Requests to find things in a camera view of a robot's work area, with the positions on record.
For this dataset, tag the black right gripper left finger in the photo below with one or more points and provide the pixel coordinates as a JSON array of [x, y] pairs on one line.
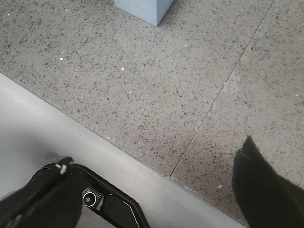
[[51, 199]]

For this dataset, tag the black camera device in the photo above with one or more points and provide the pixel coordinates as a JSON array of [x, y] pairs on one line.
[[109, 202]]

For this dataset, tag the light blue foam block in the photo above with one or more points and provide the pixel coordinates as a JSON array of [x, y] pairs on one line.
[[151, 11]]

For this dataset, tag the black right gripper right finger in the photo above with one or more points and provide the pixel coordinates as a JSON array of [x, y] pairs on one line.
[[266, 199]]

